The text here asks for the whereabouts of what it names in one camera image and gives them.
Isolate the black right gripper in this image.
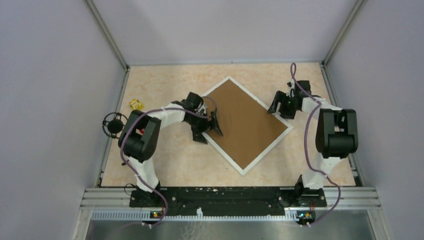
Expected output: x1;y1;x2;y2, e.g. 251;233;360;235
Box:
265;91;297;120

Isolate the white picture frame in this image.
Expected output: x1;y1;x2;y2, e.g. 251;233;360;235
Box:
200;75;294;176

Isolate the black microphone on tripod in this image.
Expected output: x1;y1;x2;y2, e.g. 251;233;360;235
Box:
102;112;128;139

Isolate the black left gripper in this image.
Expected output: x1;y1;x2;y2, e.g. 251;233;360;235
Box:
185;110;223;144

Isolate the brown frame backing board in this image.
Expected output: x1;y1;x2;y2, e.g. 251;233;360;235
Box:
203;79;289;170

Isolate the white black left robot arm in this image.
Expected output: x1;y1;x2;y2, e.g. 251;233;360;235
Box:
118;92;223;207

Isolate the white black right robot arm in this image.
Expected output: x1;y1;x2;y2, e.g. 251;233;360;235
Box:
267;79;359;207

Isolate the yellow small block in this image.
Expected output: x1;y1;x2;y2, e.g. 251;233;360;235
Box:
129;99;144;111

